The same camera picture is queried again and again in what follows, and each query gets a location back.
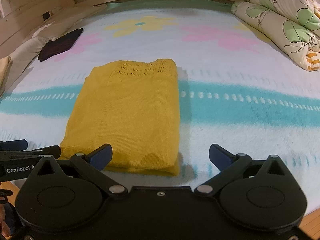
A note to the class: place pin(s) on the yellow knitted sweater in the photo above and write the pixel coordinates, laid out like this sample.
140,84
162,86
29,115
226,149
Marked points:
134,107

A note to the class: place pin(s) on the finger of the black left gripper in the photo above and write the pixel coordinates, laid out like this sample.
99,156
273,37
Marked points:
14,145
54,150

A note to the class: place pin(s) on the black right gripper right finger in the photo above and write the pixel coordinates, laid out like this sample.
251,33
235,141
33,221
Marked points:
231,167

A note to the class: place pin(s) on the cream pillow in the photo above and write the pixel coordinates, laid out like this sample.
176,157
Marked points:
14,64

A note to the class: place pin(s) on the floral green leaf duvet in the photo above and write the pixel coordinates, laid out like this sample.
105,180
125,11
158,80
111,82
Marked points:
292,25

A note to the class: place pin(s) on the black red striped folded garment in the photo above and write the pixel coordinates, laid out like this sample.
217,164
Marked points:
60,45

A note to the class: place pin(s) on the floral bed blanket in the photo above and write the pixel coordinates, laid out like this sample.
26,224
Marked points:
237,89

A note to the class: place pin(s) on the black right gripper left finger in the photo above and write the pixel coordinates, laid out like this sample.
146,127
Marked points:
90,168

